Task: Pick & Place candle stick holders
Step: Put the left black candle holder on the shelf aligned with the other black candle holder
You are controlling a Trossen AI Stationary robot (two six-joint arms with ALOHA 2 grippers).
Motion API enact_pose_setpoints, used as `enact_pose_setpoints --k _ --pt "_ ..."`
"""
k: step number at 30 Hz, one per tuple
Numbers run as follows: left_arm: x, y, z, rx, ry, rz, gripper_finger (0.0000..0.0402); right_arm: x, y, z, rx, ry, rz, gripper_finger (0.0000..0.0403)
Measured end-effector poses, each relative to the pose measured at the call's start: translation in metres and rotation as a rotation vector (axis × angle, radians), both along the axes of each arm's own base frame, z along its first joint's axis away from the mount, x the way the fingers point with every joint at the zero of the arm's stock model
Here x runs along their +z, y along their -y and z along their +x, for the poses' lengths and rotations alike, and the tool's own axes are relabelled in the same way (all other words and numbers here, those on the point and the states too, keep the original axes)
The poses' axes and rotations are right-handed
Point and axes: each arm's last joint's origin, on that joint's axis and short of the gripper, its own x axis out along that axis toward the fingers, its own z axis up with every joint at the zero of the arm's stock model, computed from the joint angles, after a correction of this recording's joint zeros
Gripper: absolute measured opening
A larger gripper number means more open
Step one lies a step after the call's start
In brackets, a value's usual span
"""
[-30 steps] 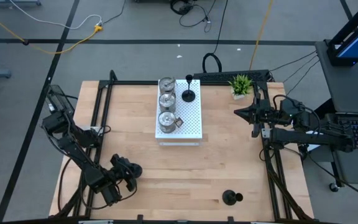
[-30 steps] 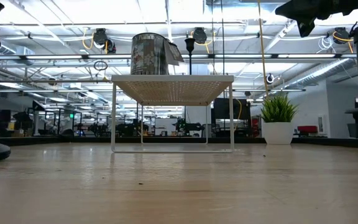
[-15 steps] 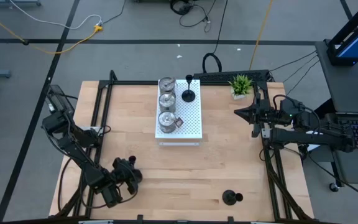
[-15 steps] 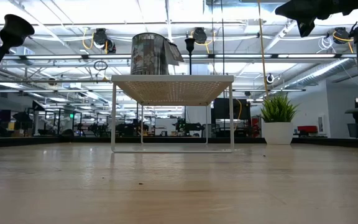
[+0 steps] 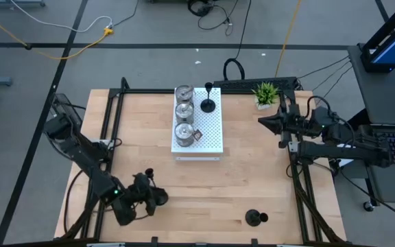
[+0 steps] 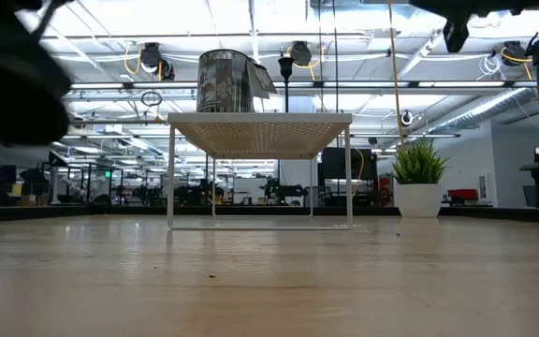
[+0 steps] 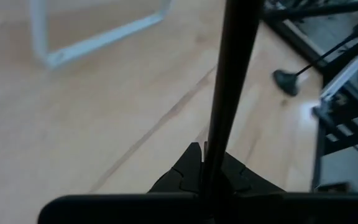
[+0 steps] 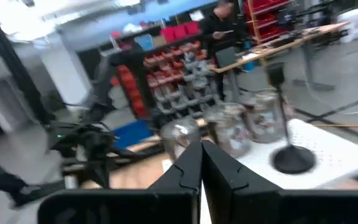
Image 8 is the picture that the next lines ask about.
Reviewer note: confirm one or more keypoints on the person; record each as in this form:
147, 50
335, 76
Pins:
219, 28

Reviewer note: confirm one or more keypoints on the rack of red grey bins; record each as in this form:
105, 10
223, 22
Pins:
172, 71

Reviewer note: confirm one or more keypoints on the black candlestick holder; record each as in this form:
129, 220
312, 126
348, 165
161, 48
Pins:
292, 160

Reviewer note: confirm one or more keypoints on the white container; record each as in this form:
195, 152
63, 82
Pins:
351, 25

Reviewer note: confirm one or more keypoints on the blue bin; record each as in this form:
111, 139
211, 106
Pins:
132, 133

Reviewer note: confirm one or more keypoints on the orange shelf with red bins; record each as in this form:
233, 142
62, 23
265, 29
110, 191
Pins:
266, 18

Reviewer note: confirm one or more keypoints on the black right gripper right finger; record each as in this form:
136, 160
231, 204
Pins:
259, 205

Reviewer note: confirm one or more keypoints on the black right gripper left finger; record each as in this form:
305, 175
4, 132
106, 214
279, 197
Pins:
154, 205

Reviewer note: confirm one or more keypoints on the wooden desk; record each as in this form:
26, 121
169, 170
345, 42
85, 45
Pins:
278, 46

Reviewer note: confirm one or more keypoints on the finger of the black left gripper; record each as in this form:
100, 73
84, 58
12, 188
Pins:
102, 171
89, 171

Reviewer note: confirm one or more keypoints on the black frame post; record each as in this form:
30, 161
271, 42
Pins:
11, 59

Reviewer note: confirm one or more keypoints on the silver metal cup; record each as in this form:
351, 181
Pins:
179, 133

